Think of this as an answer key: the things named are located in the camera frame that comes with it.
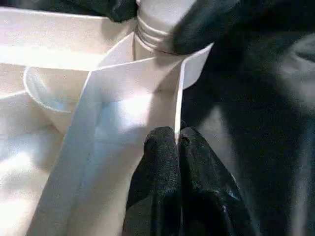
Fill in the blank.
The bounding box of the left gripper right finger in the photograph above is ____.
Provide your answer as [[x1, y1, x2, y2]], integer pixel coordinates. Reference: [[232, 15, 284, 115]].
[[179, 125, 256, 236]]

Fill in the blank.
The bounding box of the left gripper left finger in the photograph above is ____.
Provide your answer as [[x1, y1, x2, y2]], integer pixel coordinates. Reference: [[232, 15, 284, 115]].
[[121, 127, 184, 236]]

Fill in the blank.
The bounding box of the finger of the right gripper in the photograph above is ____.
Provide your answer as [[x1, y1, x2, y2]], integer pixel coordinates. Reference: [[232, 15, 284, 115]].
[[96, 0, 138, 23], [171, 0, 256, 56]]

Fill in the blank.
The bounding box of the white plastic table leg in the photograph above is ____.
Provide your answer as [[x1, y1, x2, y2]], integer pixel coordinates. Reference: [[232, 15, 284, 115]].
[[132, 0, 200, 54]]

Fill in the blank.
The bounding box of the white plastic table top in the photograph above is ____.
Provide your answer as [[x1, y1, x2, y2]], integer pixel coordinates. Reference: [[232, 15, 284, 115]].
[[0, 6, 215, 236]]

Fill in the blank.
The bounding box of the black plastic mat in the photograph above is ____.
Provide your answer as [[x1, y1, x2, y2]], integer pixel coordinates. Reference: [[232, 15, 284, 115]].
[[0, 0, 315, 236]]

